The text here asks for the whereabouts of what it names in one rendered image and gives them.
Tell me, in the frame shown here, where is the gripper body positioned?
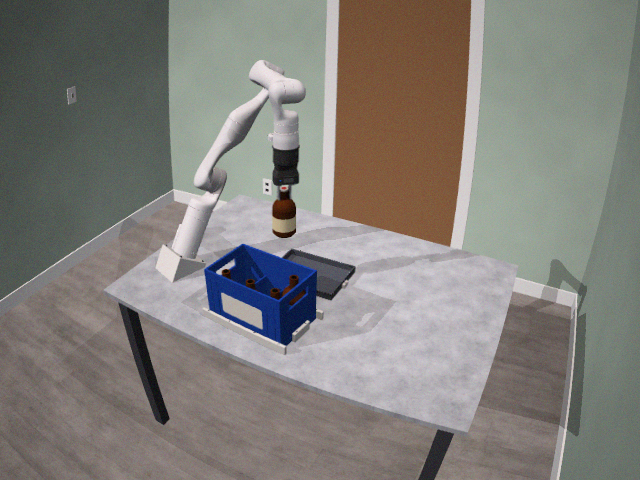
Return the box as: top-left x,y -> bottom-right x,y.
268,131 -> 300,186

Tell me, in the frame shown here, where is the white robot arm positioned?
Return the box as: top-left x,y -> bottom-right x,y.
172,60 -> 306,259

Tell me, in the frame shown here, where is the blue bottle crate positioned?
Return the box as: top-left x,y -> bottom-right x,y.
208,245 -> 317,346

